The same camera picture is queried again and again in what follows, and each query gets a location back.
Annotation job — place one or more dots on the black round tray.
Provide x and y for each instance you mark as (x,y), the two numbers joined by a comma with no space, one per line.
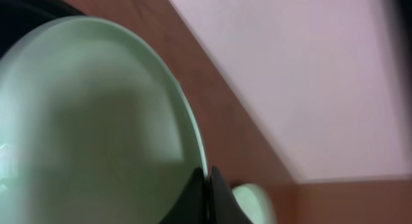
(19,17)

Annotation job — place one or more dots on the mint plate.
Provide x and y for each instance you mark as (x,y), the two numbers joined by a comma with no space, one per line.
(95,128)
(255,204)

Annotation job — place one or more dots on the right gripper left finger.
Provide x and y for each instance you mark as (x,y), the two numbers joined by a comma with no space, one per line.
(189,207)

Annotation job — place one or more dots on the mint plate front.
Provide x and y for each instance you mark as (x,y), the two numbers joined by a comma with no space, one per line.
(255,204)

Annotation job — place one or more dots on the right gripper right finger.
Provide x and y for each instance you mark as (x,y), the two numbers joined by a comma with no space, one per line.
(224,208)

